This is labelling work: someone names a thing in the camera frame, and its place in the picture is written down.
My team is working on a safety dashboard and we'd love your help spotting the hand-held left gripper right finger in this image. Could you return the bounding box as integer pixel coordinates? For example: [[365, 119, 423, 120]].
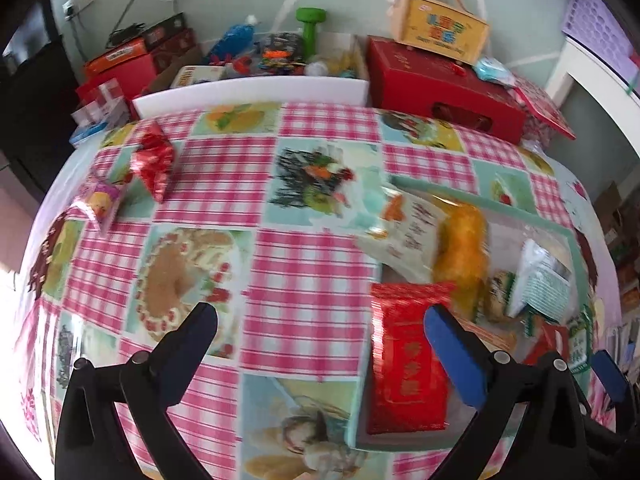
[[424, 304, 596, 480]]

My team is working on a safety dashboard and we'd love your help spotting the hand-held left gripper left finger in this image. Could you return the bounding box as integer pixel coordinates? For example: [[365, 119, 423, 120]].
[[54, 301, 221, 480]]

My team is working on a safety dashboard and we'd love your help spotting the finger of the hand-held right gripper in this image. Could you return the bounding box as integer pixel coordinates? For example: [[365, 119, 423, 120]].
[[591, 349, 636, 431]]

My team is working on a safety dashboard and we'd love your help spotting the red snack packet gold print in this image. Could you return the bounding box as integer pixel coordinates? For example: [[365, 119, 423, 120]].
[[367, 282, 458, 436]]

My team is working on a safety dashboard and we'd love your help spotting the white snack packet green print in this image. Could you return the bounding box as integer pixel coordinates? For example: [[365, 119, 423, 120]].
[[510, 239, 573, 323]]

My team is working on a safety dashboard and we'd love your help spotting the white snack packet orange print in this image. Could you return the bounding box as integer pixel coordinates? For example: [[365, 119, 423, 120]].
[[355, 187, 451, 283]]

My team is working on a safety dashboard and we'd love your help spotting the white tray with green rim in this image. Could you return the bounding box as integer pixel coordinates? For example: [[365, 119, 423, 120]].
[[350, 175, 601, 453]]

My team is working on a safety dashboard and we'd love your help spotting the small red snack packet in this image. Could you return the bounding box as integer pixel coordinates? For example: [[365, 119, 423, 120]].
[[522, 317, 571, 366]]

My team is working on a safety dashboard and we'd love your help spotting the small beige snack packet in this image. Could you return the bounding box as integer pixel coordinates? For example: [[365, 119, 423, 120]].
[[482, 270, 518, 323]]

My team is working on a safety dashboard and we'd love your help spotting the brown cardboard box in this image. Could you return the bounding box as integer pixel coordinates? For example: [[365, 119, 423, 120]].
[[592, 180, 626, 241]]

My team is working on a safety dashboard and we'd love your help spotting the pink yellow snack packet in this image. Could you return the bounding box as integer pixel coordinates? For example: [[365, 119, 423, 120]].
[[70, 172, 126, 236]]

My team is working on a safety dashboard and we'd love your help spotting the red foil snack packet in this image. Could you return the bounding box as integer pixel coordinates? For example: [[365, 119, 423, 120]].
[[129, 121, 176, 203]]

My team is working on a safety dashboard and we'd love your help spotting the red patterned box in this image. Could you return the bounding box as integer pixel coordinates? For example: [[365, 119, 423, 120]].
[[512, 75, 578, 148]]

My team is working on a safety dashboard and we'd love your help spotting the white storage box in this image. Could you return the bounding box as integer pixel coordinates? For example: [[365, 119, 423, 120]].
[[132, 30, 371, 121]]

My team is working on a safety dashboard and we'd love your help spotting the red white box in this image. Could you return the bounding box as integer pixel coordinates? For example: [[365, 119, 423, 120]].
[[75, 77, 133, 126]]

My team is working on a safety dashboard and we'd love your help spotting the red gift box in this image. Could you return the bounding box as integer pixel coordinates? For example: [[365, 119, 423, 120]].
[[367, 35, 528, 145]]

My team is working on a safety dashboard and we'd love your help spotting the light blue packet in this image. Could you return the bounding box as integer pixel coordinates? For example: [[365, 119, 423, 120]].
[[472, 56, 516, 86]]

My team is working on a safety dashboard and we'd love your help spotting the black cabinet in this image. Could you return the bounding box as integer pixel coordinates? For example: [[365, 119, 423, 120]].
[[0, 5, 81, 201]]

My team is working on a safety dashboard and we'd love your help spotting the orange red box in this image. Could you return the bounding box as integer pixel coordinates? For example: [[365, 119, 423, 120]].
[[82, 40, 158, 101]]

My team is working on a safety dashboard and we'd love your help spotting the white shelf unit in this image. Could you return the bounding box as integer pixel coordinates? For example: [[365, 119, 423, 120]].
[[545, 37, 640, 161]]

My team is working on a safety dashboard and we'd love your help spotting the dark patterned bag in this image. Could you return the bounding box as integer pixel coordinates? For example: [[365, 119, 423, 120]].
[[257, 32, 306, 73]]

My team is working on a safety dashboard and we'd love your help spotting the dark brown box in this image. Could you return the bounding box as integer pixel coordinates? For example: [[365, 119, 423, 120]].
[[142, 12, 201, 73]]

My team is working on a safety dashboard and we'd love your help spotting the blue bottle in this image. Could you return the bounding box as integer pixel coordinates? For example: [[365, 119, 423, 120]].
[[207, 15, 261, 66]]

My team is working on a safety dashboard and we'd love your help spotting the green dumbbell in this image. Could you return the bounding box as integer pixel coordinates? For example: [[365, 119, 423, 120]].
[[295, 6, 321, 58]]

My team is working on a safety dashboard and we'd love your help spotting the purple perforated basket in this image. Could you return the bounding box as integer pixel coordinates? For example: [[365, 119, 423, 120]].
[[560, 0, 640, 91]]

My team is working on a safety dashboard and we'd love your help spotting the yellow carry box with handle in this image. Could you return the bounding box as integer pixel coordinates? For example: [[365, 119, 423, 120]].
[[390, 0, 490, 66]]

